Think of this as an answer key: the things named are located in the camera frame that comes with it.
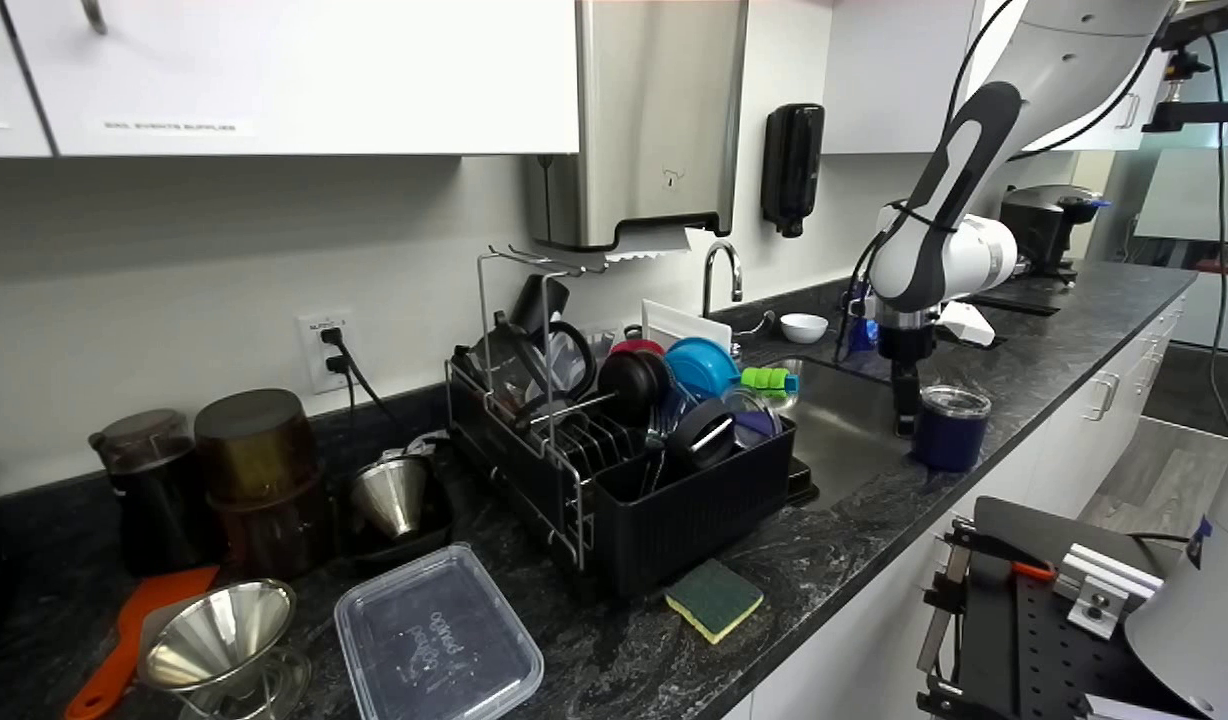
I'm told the black orange handled tool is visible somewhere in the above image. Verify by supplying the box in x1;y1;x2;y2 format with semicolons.
940;521;1064;592

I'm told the grey tool plate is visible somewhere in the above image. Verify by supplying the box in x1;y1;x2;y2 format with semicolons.
912;492;1180;720

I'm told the orange spatula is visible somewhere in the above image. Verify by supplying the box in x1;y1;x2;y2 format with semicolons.
58;561;225;720

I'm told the green yellow sponge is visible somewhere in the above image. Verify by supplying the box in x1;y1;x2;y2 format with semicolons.
658;557;773;653

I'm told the red round dish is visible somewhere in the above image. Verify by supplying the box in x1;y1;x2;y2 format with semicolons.
606;329;670;369

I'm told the steel cup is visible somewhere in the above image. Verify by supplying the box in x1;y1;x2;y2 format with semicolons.
342;423;457;543

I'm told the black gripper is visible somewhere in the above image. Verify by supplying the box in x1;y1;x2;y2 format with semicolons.
883;324;940;427

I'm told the aluminium bracket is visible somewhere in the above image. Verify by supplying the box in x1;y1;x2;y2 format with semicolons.
1051;535;1166;645

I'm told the small dark canister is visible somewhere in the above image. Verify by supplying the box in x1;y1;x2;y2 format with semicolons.
83;404;221;581

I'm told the small white bowl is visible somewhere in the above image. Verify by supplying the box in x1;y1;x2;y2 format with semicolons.
777;310;834;347

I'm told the black plug with cable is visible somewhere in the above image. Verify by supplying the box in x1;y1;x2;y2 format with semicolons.
315;324;393;422

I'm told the clear plastic container lid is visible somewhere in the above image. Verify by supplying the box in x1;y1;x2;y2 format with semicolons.
328;535;552;720

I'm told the steel funnel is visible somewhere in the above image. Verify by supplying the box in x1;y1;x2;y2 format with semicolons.
136;573;301;720

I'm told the chrome faucet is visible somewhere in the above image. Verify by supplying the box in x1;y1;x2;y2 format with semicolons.
694;240;751;324

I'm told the white wall outlet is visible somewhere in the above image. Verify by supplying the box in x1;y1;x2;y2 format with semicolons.
296;305;363;401

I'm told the black coffee machine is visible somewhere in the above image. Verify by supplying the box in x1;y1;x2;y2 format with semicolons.
994;180;1112;285

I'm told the stainless steel sink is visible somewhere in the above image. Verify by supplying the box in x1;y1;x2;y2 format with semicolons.
738;347;973;457

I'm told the large dark brown canister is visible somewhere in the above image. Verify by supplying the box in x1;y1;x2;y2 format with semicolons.
190;384;332;584

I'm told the black dish rack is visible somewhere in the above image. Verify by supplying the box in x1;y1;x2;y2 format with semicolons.
439;240;799;607

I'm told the black flat mat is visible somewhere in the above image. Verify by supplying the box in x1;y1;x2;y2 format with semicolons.
1003;276;1085;322

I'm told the dark round lid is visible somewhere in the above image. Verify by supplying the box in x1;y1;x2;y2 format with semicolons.
539;315;602;401

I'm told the blue bowl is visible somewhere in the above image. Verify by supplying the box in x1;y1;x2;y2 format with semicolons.
658;333;745;404

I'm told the steel paper towel dispenser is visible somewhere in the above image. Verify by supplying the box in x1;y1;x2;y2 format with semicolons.
524;0;751;255

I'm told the white base cabinet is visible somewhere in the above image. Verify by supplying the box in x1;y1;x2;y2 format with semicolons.
719;291;1192;720

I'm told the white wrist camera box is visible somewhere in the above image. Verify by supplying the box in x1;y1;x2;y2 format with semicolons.
936;301;1003;354

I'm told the white upper cabinet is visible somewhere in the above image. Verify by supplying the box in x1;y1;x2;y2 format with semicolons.
0;0;585;163
819;0;1162;161

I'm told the white rectangular board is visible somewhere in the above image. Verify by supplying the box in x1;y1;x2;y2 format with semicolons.
634;298;738;361

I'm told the black wall soap dispenser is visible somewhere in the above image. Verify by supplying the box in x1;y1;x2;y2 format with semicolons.
754;101;827;245

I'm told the clear round cup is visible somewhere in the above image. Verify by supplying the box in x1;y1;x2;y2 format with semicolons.
719;391;790;454

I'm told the dark blue mug clear lid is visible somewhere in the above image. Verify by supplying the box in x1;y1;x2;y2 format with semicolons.
909;381;994;477

